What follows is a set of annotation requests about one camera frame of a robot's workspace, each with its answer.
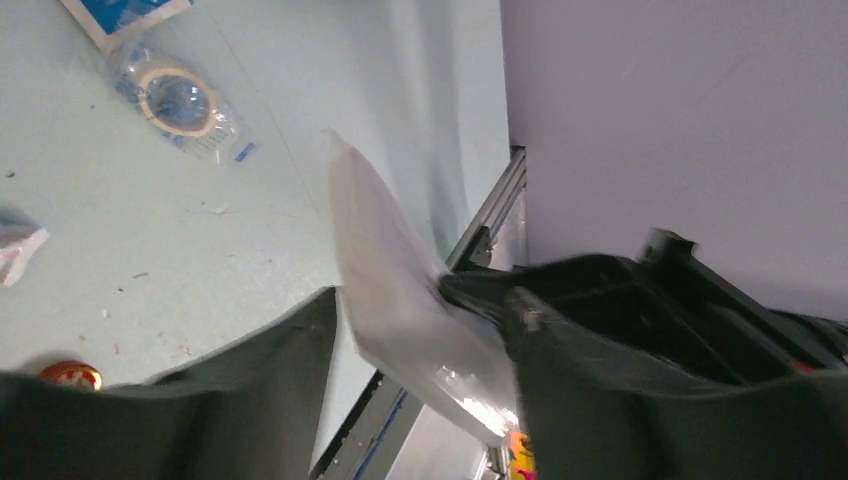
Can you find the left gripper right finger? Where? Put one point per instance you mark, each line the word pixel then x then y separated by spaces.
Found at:
pixel 595 409

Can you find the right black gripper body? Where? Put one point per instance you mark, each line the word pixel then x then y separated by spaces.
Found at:
pixel 667 304

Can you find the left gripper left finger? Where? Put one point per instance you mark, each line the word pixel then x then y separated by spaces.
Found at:
pixel 250 410

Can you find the white gauze pad pack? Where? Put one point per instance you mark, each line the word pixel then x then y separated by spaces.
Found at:
pixel 451 359

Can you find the small red round tin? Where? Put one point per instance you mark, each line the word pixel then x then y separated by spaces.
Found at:
pixel 74 374

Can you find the teal tube upper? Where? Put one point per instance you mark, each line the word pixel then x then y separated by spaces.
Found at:
pixel 18 244

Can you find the tape roll in bag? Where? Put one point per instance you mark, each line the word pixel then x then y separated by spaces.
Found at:
pixel 180 104

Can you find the blue alcohol pad upper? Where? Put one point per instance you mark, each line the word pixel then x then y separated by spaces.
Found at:
pixel 109 23

